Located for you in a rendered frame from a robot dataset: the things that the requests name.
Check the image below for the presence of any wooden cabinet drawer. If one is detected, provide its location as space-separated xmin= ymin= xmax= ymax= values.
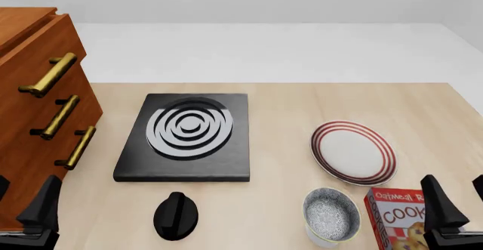
xmin=0 ymin=82 xmax=103 ymax=230
xmin=0 ymin=53 xmax=96 ymax=177
xmin=0 ymin=13 xmax=88 ymax=115

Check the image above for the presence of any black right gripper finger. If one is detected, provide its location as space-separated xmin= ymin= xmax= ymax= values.
xmin=420 ymin=173 xmax=471 ymax=232
xmin=472 ymin=174 xmax=483 ymax=202

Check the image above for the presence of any black patterned bowl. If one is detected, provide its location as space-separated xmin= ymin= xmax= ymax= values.
xmin=301 ymin=187 xmax=362 ymax=243

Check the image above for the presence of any wooden cabinet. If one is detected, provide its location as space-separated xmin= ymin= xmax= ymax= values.
xmin=0 ymin=7 xmax=103 ymax=230

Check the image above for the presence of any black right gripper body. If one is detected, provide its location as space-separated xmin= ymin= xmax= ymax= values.
xmin=423 ymin=225 xmax=483 ymax=250

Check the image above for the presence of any flat black stove plate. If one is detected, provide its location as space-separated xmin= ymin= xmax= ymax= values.
xmin=112 ymin=92 xmax=251 ymax=184

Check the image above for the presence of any white plate with red rings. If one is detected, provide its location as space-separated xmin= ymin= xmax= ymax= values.
xmin=309 ymin=119 xmax=398 ymax=187

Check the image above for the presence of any brass drawer handle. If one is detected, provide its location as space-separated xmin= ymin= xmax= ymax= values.
xmin=54 ymin=125 xmax=97 ymax=171
xmin=29 ymin=94 xmax=82 ymax=141
xmin=17 ymin=51 xmax=78 ymax=99

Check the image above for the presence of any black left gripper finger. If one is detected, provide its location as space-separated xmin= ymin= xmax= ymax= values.
xmin=0 ymin=175 xmax=11 ymax=202
xmin=15 ymin=174 xmax=63 ymax=233

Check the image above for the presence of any oatmeal cookies box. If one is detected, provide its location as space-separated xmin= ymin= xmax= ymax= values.
xmin=363 ymin=187 xmax=432 ymax=250

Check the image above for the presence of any round black stove knob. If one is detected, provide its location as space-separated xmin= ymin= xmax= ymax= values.
xmin=152 ymin=191 xmax=200 ymax=241

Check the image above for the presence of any white ramekin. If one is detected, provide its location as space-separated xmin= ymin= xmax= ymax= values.
xmin=304 ymin=223 xmax=358 ymax=249

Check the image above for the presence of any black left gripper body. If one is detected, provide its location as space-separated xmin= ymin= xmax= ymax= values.
xmin=0 ymin=224 xmax=61 ymax=250

